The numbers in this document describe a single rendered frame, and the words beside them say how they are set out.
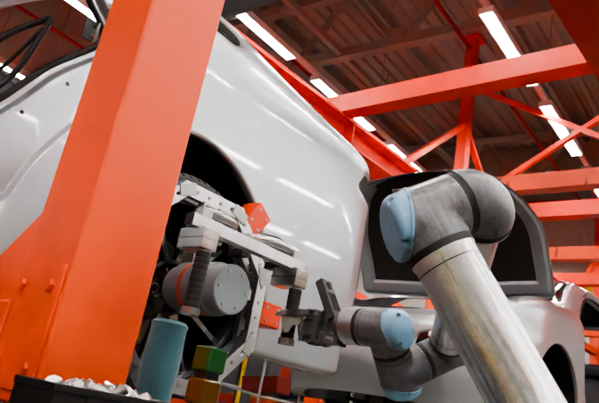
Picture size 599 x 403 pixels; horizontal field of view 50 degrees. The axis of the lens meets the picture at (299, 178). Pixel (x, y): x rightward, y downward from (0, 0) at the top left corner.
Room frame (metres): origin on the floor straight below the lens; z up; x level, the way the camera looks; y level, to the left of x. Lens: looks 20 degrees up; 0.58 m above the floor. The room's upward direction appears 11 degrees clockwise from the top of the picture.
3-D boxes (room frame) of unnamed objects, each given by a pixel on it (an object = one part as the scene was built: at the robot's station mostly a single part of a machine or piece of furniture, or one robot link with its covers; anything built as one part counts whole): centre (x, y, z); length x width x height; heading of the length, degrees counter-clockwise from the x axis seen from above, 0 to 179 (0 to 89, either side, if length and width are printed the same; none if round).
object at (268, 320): (1.99, 0.03, 0.85); 0.09 x 0.08 x 0.07; 137
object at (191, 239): (1.49, 0.21, 0.93); 0.09 x 0.05 x 0.05; 47
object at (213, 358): (1.09, 0.09, 0.64); 0.04 x 0.04 x 0.04; 47
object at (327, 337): (1.64, -0.13, 0.80); 0.12 x 0.08 x 0.09; 47
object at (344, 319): (1.59, -0.20, 0.81); 0.10 x 0.05 x 0.09; 137
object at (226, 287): (1.71, 0.19, 0.85); 0.21 x 0.14 x 0.14; 47
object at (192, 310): (1.47, 0.19, 0.83); 0.04 x 0.04 x 0.16
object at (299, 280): (1.74, -0.02, 0.93); 0.09 x 0.05 x 0.05; 47
